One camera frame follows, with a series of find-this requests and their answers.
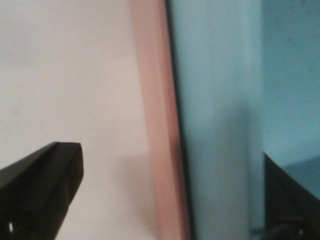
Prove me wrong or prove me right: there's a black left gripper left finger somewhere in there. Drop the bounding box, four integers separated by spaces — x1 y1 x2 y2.
0 142 84 240

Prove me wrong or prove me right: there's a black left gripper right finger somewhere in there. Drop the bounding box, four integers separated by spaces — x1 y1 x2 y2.
264 154 320 240

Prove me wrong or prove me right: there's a light blue plastic box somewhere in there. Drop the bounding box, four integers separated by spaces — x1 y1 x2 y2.
165 0 320 240

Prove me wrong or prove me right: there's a pink plastic box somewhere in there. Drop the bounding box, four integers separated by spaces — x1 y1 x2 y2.
129 0 191 240

